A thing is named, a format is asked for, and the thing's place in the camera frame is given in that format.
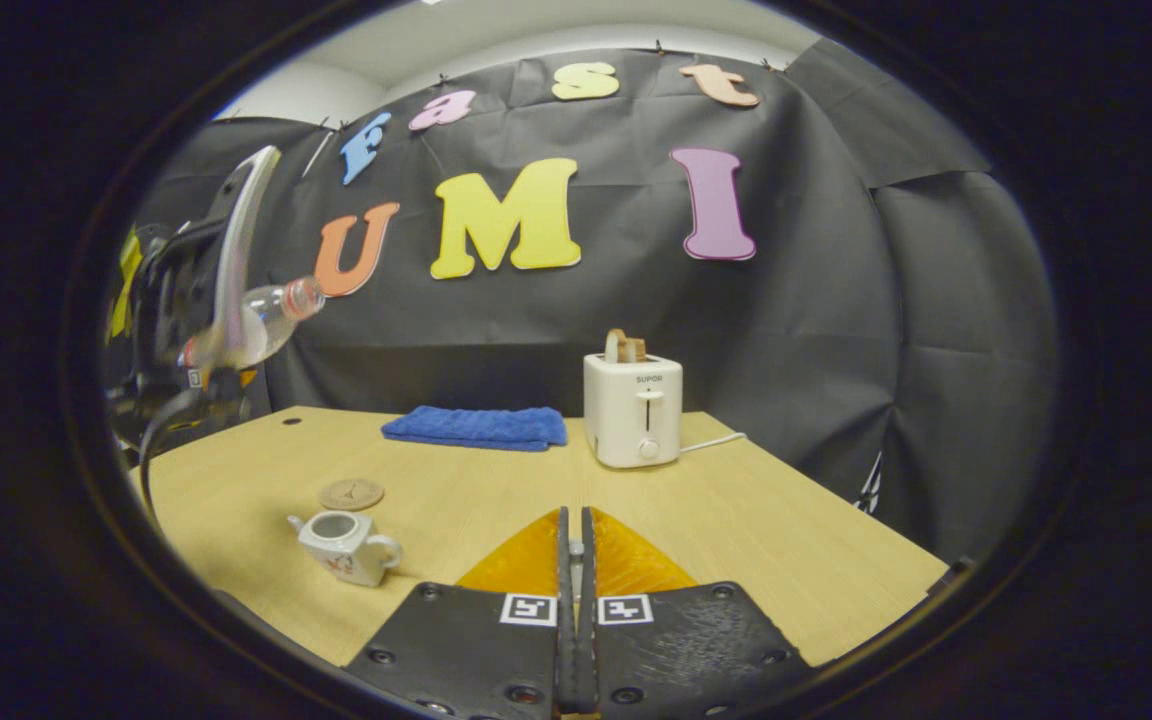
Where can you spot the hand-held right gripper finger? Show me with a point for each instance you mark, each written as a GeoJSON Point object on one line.
{"type": "Point", "coordinates": [565, 620]}
{"type": "Point", "coordinates": [588, 620]}

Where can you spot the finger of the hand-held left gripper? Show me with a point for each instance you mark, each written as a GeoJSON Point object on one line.
{"type": "Point", "coordinates": [221, 380]}

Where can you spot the clear plastic water bottle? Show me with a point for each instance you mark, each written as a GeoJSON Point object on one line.
{"type": "Point", "coordinates": [271, 315]}

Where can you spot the round wooden coaster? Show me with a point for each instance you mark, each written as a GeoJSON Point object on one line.
{"type": "Point", "coordinates": [352, 494]}

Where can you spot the white toaster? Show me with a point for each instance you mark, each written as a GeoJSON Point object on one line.
{"type": "Point", "coordinates": [633, 415]}

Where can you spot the folded blue towel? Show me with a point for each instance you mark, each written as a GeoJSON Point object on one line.
{"type": "Point", "coordinates": [476, 428]}

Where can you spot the bread slice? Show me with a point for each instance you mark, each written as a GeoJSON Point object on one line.
{"type": "Point", "coordinates": [624, 347]}

